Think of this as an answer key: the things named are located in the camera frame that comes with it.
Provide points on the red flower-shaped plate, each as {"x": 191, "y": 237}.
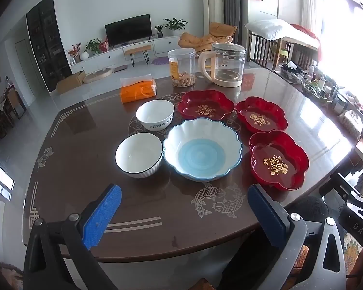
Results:
{"x": 205, "y": 104}
{"x": 278, "y": 160}
{"x": 261, "y": 114}

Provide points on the floral patterned cloth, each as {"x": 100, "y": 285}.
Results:
{"x": 355, "y": 253}

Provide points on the white standing air conditioner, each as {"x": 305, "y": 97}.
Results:
{"x": 212, "y": 3}

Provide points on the bench with orange cushion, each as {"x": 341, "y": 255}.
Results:
{"x": 136, "y": 50}

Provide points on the large potted plant white pot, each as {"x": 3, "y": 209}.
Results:
{"x": 175, "y": 25}

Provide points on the tan recliner chair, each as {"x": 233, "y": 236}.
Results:
{"x": 211, "y": 34}

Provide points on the red blanket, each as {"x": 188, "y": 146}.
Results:
{"x": 308, "y": 34}

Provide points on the grey curtain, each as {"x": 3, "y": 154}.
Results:
{"x": 233, "y": 6}

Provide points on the flat screen television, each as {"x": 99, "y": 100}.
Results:
{"x": 128, "y": 30}

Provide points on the white pillow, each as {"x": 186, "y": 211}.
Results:
{"x": 264, "y": 28}

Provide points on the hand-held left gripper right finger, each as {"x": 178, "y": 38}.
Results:
{"x": 266, "y": 217}

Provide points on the orange tissue pack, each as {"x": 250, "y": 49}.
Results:
{"x": 137, "y": 92}

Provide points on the beige round floor cushion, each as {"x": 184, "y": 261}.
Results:
{"x": 97, "y": 75}

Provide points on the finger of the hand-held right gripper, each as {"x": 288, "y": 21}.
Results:
{"x": 358, "y": 226}
{"x": 344, "y": 187}

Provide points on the red gift box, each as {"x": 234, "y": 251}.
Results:
{"x": 104, "y": 45}

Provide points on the white television cabinet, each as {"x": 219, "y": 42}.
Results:
{"x": 109, "y": 57}

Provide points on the white round vase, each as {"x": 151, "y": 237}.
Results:
{"x": 83, "y": 56}

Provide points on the red flowers in vase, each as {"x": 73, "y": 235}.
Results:
{"x": 74, "y": 51}

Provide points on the blue and white scalloped bowl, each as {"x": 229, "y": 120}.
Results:
{"x": 202, "y": 151}

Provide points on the clutter of bottles and jars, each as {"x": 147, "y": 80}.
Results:
{"x": 329, "y": 90}

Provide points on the black glass display cabinet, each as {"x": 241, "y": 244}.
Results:
{"x": 48, "y": 45}

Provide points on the small potted plant dark pot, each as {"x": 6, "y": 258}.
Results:
{"x": 159, "y": 31}

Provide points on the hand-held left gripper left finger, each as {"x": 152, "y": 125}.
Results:
{"x": 102, "y": 214}

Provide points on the wooden slatted bed frame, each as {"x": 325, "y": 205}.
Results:
{"x": 299, "y": 53}

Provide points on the white bowl with blue print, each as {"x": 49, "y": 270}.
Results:
{"x": 155, "y": 113}

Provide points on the cardboard box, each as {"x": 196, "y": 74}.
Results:
{"x": 70, "y": 82}

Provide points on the leafy potted plant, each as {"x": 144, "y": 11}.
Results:
{"x": 93, "y": 46}

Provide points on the clear plastic snack jar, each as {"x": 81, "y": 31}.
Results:
{"x": 181, "y": 66}

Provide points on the white ribbed bowl black rim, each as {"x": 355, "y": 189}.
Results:
{"x": 139, "y": 154}

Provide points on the purple floor mat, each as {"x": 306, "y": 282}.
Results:
{"x": 160, "y": 61}

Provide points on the black fuzzy object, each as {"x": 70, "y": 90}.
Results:
{"x": 310, "y": 210}

